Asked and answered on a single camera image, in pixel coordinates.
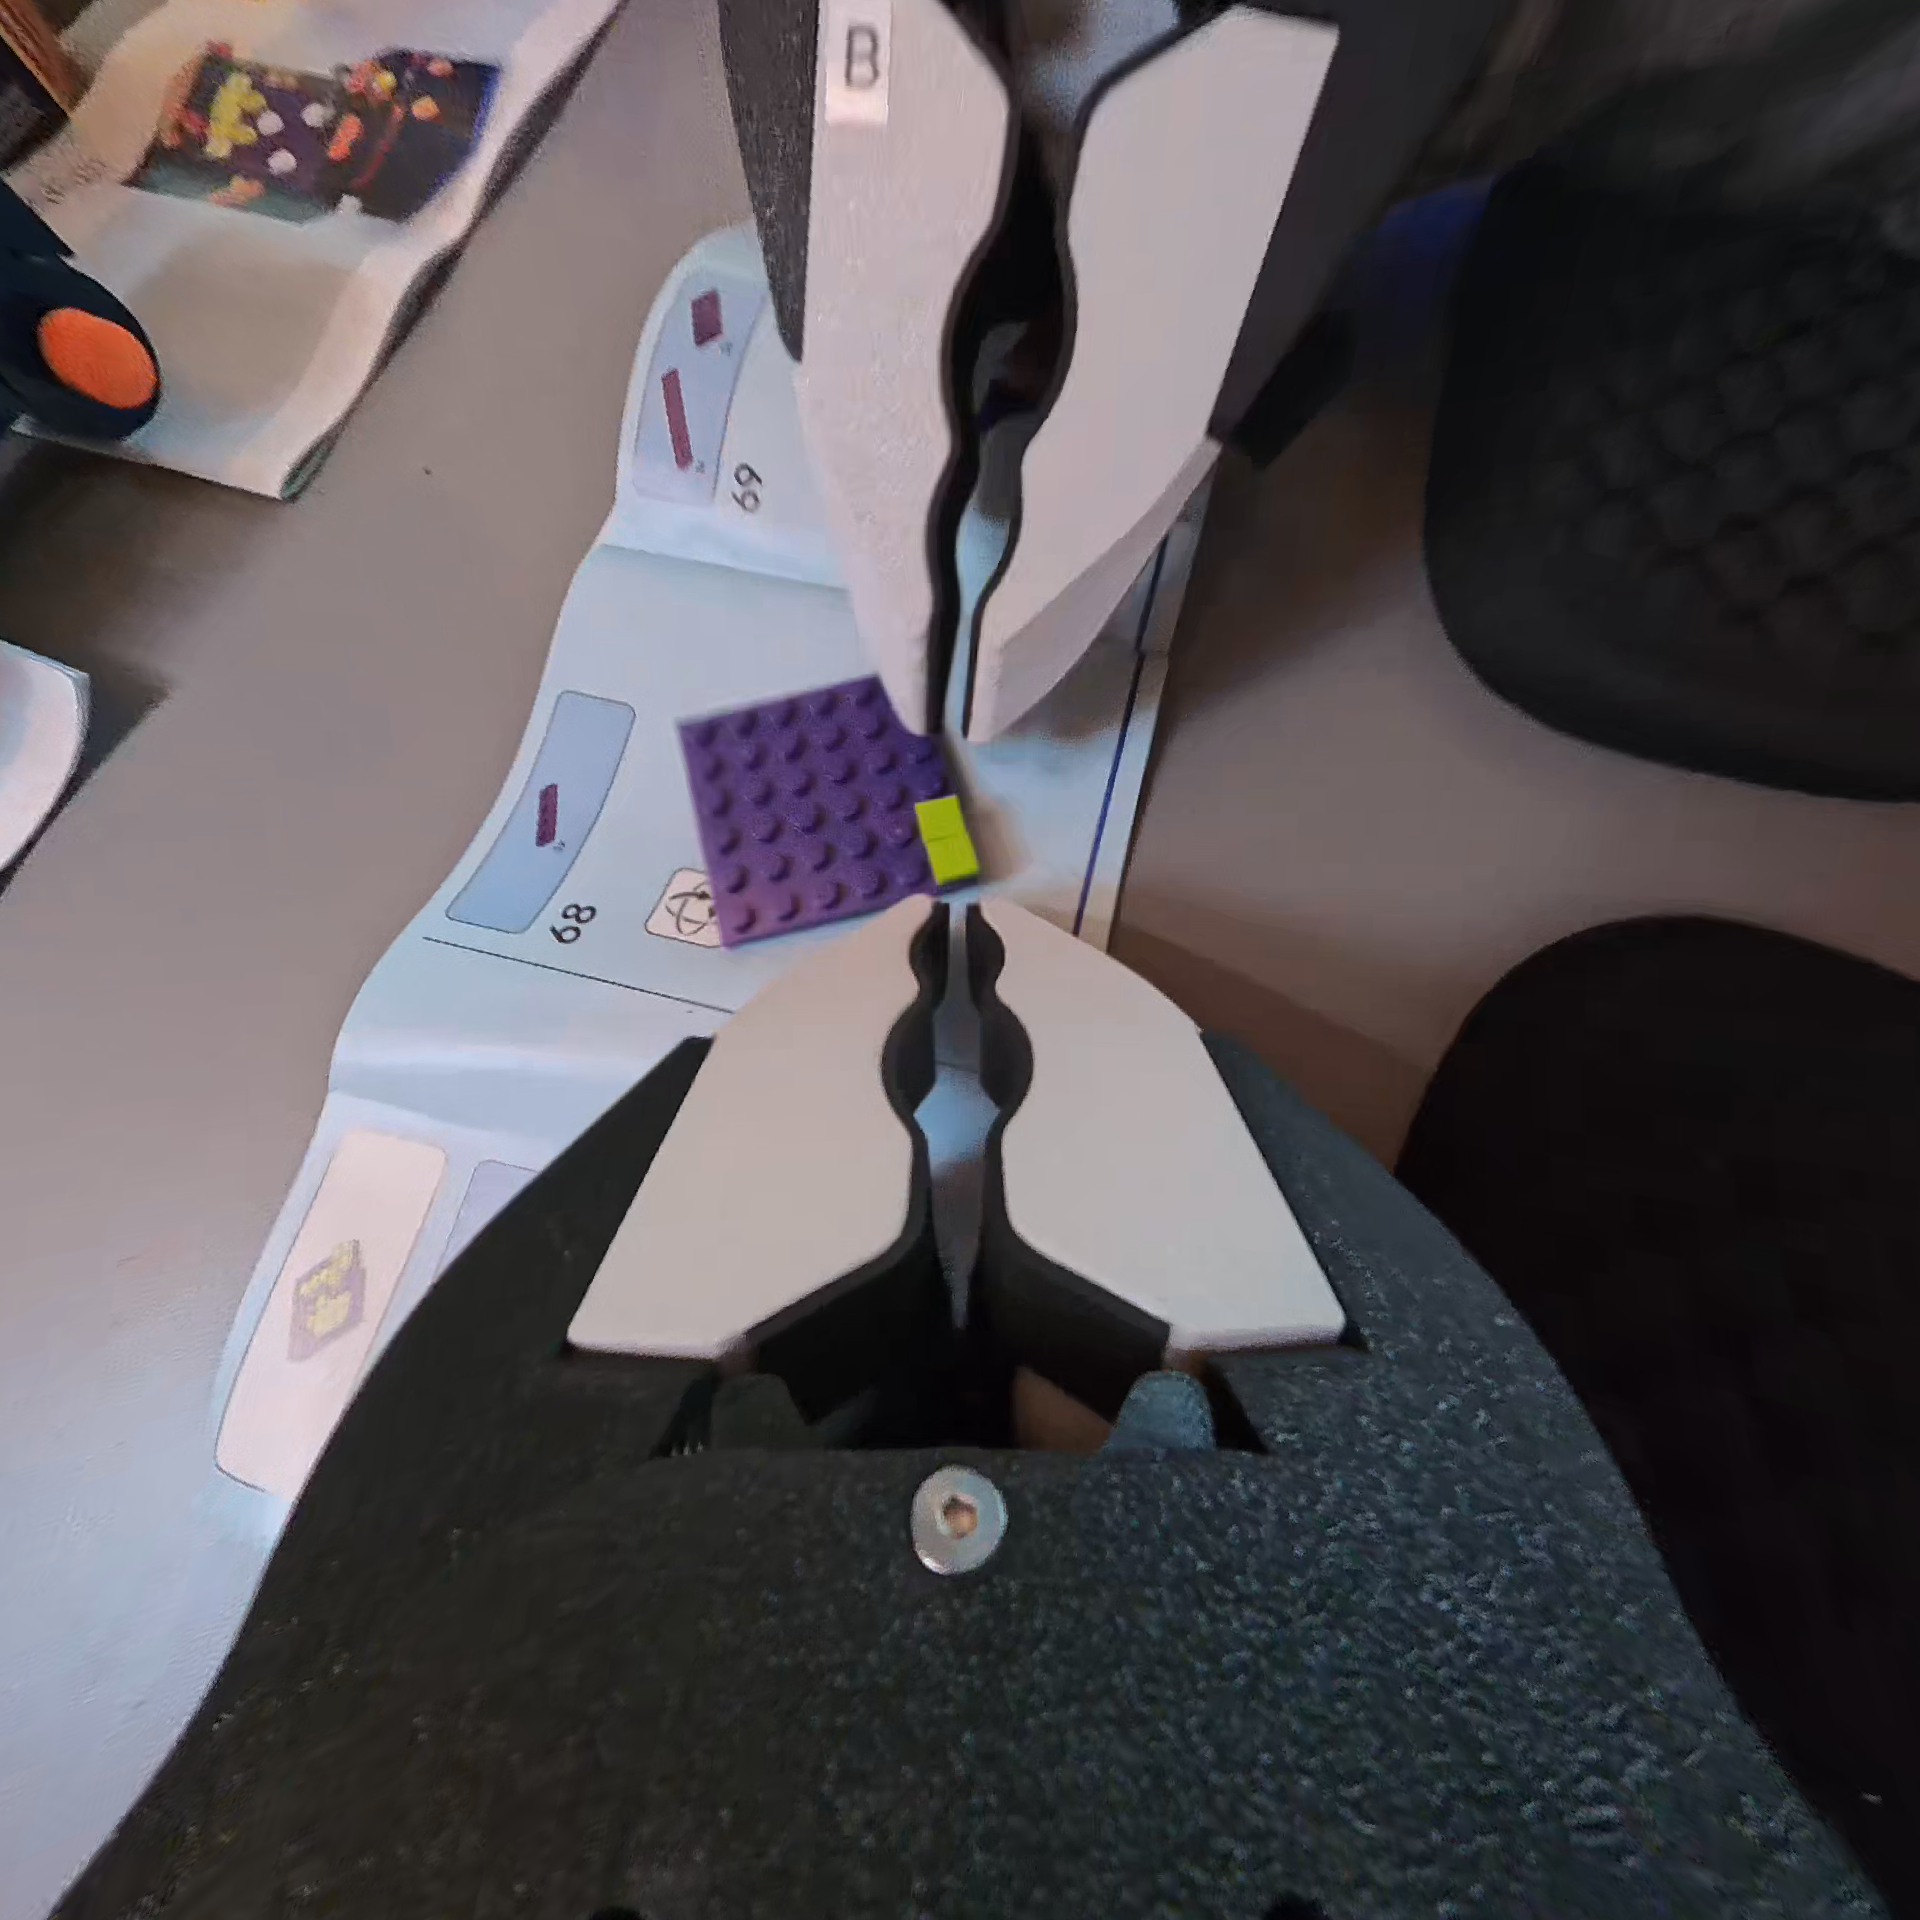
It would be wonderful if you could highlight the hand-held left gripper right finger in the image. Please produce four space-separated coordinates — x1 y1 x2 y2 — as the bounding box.
959 901 1347 1360

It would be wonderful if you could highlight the purple studded toy plate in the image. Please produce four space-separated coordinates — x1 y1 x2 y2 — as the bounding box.
678 675 962 950

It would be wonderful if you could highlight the instruction booklet purple cover picture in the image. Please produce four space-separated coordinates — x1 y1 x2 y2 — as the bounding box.
5 0 624 498

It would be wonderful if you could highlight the blue toy game console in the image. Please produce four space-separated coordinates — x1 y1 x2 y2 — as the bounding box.
0 180 161 443

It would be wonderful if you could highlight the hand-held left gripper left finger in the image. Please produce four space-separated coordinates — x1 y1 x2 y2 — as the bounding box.
566 901 969 1368

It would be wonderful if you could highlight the small white instruction booklet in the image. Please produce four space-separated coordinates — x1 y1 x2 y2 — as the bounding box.
0 641 90 873

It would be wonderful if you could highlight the open instruction booklet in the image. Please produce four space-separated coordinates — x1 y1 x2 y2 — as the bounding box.
214 225 1217 1501

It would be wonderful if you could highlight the black quilted chair cushion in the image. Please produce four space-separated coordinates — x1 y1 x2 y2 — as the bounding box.
1422 90 1920 804

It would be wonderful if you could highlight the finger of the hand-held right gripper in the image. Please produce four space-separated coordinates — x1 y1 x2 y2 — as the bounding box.
720 0 1025 740
959 0 1340 743

